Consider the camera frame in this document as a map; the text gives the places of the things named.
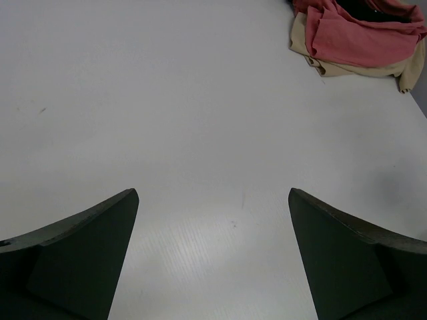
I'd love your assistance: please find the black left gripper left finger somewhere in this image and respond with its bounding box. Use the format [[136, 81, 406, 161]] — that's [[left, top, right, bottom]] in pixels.
[[1, 189, 139, 319]]

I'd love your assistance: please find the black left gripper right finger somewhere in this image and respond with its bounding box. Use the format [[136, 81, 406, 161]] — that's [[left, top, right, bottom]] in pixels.
[[288, 188, 426, 319]]

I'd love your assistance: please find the pink t shirt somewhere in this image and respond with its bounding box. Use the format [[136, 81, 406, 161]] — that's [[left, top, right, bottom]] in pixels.
[[305, 14, 426, 68]]

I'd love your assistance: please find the beige t shirt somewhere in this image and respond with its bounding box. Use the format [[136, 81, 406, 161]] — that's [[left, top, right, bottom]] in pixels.
[[290, 13, 426, 93]]

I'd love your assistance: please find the black t shirt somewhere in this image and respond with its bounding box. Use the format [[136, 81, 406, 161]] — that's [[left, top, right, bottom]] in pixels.
[[286, 0, 422, 23]]

